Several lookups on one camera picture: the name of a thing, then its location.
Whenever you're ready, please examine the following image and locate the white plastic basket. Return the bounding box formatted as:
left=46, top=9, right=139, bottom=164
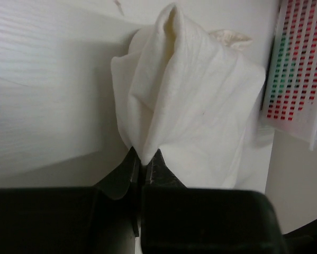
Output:
left=261, top=0, right=317, bottom=150

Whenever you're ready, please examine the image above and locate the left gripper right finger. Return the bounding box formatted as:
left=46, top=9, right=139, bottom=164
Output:
left=140, top=151, right=284, bottom=253

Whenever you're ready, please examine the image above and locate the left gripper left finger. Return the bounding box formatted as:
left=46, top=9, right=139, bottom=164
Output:
left=0, top=149, right=140, bottom=253

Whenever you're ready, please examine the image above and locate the green t shirt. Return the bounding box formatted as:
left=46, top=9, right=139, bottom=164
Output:
left=271, top=35, right=295, bottom=97

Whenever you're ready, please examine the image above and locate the white t shirt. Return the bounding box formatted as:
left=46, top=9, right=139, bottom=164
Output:
left=111, top=4, right=266, bottom=188

